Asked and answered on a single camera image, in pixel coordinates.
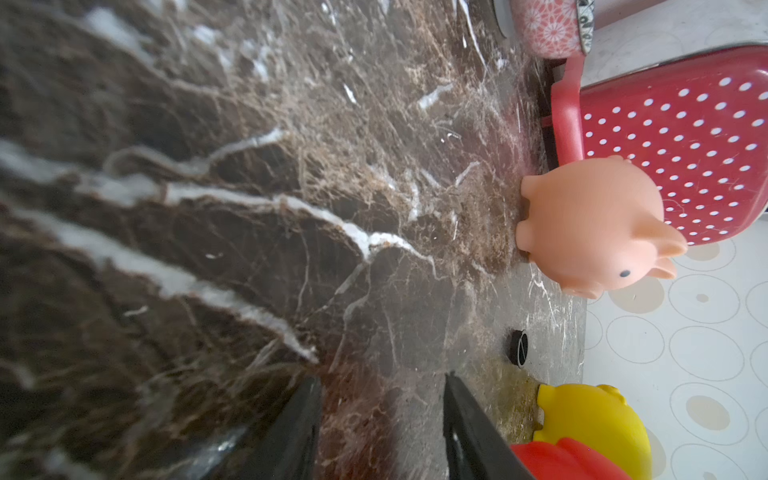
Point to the pink piggy bank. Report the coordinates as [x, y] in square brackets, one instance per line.
[597, 225]

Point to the floral patterned bowl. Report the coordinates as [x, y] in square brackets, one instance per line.
[555, 29]

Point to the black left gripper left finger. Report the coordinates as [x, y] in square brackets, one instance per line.
[289, 447]

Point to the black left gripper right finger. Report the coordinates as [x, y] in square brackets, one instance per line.
[474, 448]

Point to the red polka dot toaster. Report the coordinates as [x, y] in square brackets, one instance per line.
[697, 126]

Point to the yellow piggy bank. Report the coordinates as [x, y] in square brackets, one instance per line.
[598, 417]

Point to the black round plug middle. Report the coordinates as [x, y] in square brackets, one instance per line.
[518, 347]

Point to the red piggy bank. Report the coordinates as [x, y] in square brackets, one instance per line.
[568, 459]

